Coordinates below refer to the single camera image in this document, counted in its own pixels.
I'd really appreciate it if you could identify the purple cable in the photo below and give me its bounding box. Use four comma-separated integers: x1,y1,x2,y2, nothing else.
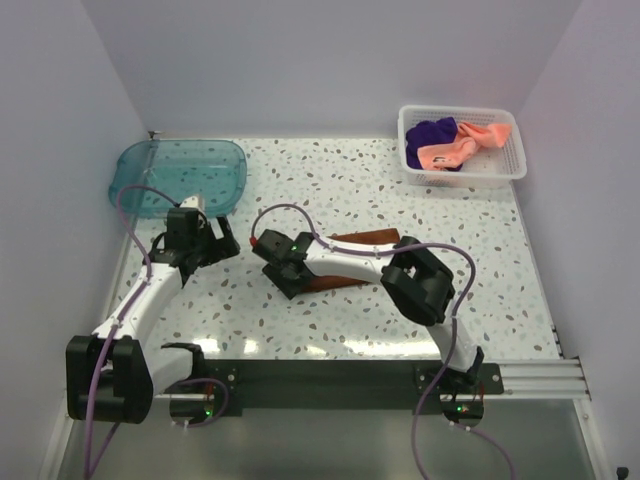
82,184,184,480
249,203,516,480

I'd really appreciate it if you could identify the aluminium frame rail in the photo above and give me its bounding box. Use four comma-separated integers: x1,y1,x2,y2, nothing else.
176,360,587,401

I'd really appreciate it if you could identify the brown towel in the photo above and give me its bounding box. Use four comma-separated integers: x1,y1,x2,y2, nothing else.
295,229,400,293

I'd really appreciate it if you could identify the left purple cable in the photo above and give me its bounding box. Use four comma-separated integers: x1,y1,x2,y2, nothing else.
82,184,184,480

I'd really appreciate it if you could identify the white plastic basket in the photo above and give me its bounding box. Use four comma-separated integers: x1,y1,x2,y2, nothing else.
397,105,527,188

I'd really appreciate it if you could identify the purple towel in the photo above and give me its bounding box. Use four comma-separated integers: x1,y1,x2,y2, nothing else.
405,117,461,171

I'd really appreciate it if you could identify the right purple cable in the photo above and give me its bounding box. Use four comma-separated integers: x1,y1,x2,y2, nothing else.
249,203,516,480

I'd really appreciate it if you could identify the pink towel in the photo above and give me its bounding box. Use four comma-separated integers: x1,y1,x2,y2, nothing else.
445,122,512,166

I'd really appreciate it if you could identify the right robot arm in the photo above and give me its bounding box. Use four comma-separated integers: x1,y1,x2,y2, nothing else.
251,229,484,393

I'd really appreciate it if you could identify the blue transparent plastic tray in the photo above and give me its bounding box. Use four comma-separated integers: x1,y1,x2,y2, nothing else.
108,139,247,219

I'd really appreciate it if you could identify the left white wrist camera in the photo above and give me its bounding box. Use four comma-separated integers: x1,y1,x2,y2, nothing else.
178,195,207,223

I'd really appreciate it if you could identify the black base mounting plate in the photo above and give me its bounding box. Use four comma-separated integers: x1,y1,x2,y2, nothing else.
149,358,505,417

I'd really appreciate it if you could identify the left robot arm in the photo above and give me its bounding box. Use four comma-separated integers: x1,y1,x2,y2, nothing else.
65,207,240,424

